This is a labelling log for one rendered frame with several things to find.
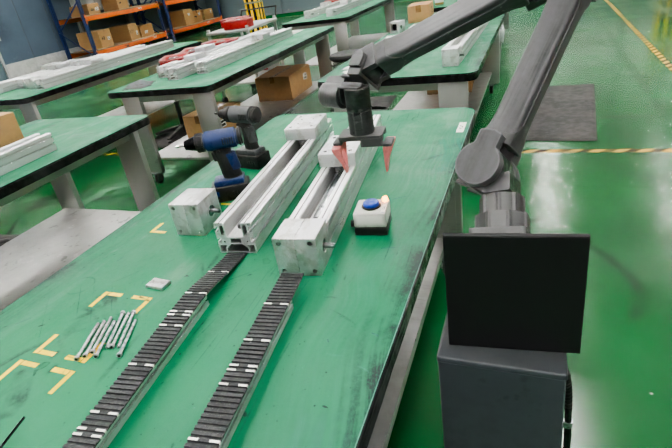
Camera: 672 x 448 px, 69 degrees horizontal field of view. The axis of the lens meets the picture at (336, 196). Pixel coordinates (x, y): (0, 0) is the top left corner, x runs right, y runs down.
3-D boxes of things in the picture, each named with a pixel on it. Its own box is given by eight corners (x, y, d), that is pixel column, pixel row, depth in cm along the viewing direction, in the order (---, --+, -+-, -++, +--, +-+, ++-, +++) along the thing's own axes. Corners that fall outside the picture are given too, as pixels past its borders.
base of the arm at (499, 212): (527, 235, 72) (536, 252, 82) (525, 183, 74) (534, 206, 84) (466, 237, 76) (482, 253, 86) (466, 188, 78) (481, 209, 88)
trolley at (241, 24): (263, 103, 589) (244, 15, 546) (222, 106, 605) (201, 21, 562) (292, 81, 677) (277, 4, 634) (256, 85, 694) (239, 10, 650)
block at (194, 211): (213, 236, 131) (204, 204, 127) (177, 235, 135) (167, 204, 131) (231, 217, 139) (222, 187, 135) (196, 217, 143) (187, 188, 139)
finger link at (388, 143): (369, 165, 119) (364, 129, 115) (398, 164, 117) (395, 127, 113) (364, 177, 113) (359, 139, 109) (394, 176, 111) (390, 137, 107)
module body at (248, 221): (257, 252, 120) (250, 222, 116) (221, 252, 122) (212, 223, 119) (334, 139, 189) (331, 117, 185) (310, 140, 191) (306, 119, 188)
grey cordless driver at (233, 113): (261, 170, 169) (247, 109, 160) (220, 166, 180) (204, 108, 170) (275, 162, 175) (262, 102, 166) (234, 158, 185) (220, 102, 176)
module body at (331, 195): (332, 253, 114) (326, 221, 111) (292, 253, 117) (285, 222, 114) (383, 136, 183) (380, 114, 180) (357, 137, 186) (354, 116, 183)
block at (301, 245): (332, 276, 106) (325, 239, 102) (279, 275, 109) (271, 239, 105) (341, 253, 114) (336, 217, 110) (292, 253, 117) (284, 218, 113)
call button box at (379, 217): (387, 235, 118) (384, 212, 115) (348, 235, 121) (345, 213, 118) (392, 219, 125) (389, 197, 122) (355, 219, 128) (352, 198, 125)
